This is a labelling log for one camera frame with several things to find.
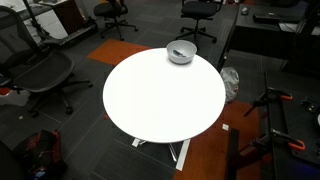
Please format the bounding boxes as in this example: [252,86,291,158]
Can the black orange bar clamp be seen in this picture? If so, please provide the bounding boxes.
[249,129,306,153]
[243,87,294,118]

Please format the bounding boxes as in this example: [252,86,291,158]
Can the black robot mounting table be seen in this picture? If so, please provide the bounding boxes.
[264,69,320,180]

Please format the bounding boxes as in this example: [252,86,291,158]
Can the black office desk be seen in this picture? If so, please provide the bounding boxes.
[217,3,320,73]

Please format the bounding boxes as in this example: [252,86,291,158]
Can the black upright post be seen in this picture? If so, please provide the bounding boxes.
[225,128,241,180]

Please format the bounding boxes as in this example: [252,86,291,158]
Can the white bowl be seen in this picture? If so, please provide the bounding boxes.
[165,39,198,65]

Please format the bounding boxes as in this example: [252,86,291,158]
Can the white table base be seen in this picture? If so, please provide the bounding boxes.
[131,137,192,172]

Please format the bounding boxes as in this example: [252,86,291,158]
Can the black keyboard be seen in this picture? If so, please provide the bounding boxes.
[252,12,282,24]

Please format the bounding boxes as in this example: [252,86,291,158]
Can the brown wooden cabinet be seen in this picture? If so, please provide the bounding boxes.
[52,0,85,36]

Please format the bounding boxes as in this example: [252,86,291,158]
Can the black padded office chair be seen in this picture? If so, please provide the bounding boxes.
[175,0,224,44]
[93,0,139,42]

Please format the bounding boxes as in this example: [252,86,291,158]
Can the white plastic bag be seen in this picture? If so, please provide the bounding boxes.
[219,66,240,104]

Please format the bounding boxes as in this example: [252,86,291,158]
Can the red black tool bag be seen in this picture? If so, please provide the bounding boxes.
[14,129,68,180]

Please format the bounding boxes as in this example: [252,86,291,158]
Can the white paper sheet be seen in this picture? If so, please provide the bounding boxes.
[278,22,320,36]

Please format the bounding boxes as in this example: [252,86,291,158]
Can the black floor stand base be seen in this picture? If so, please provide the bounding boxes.
[39,22,100,48]

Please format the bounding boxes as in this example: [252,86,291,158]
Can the white desk panel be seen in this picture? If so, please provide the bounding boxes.
[0,0,69,41]

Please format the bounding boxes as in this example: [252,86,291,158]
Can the black mesh office chair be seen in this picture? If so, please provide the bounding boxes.
[0,4,94,118]

